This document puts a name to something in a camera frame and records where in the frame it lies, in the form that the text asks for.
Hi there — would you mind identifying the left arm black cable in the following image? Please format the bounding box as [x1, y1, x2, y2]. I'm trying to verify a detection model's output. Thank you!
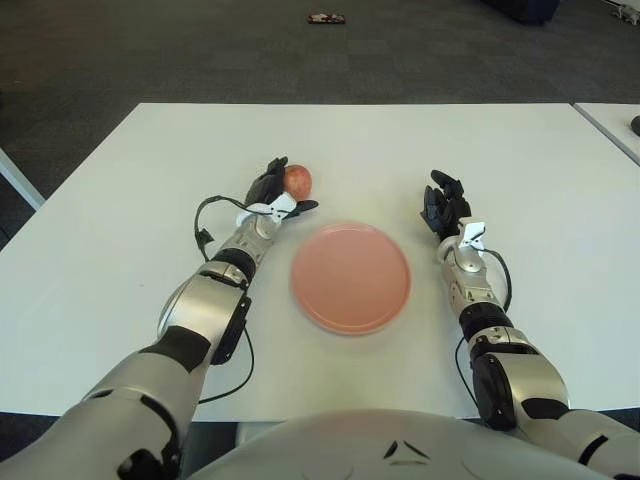
[193, 194, 256, 405]

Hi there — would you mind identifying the small white floor object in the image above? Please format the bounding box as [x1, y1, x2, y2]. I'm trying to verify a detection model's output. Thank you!
[607, 2, 640, 24]

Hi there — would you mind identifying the red apple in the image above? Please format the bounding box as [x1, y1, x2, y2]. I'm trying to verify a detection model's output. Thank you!
[282, 164, 314, 200]

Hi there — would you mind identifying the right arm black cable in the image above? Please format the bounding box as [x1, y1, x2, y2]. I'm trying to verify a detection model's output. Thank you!
[454, 248, 512, 401]

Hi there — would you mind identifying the pink round plate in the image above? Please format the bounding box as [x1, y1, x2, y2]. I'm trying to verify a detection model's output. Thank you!
[290, 220, 412, 335]

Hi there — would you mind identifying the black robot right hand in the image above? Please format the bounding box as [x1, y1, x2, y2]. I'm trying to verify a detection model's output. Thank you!
[419, 169, 474, 240]

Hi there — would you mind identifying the white side table with controllers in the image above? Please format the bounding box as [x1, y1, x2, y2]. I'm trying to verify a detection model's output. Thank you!
[573, 103, 640, 169]

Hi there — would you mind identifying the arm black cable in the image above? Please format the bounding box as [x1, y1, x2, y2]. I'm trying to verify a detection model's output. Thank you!
[193, 194, 256, 405]
[454, 248, 512, 401]

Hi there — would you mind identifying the grey robot torso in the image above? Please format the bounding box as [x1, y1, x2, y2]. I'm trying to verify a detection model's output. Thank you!
[192, 408, 616, 480]

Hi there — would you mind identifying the dark bag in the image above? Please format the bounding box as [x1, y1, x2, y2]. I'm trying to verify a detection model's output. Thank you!
[482, 0, 559, 26]

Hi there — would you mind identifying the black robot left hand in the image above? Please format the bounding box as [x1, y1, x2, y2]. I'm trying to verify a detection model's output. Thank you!
[244, 157, 320, 221]

